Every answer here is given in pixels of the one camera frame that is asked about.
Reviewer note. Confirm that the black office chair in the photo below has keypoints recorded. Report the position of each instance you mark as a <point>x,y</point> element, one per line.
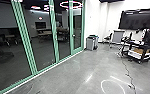
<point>107,37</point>

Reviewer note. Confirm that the grey rolling whiteboard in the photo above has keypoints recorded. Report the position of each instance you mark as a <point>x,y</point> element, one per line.
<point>117,36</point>

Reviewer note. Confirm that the large black wall screen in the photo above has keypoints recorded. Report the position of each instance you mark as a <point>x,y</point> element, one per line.
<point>137,18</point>

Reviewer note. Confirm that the green framed glass partition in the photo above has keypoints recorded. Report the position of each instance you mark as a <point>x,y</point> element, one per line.
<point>24,36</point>

